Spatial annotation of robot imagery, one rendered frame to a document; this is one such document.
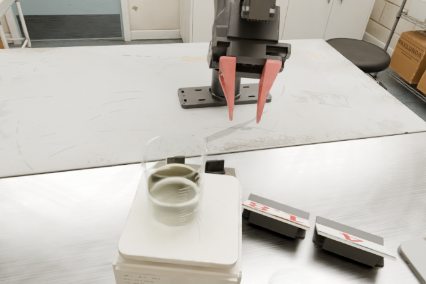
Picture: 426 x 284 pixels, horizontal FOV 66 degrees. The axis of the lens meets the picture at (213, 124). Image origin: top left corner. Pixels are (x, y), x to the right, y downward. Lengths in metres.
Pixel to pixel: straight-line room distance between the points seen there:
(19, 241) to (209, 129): 0.35
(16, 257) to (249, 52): 0.38
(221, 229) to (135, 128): 0.33
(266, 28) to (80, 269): 0.37
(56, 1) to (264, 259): 3.06
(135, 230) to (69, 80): 0.52
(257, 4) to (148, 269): 0.30
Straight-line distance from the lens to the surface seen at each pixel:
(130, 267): 0.37
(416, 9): 2.92
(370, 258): 0.48
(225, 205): 0.38
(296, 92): 0.79
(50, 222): 0.51
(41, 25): 3.41
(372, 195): 0.58
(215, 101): 0.69
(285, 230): 0.47
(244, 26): 0.44
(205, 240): 0.35
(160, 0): 3.29
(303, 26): 3.11
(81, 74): 0.83
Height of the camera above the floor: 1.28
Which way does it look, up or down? 36 degrees down
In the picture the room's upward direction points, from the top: 4 degrees clockwise
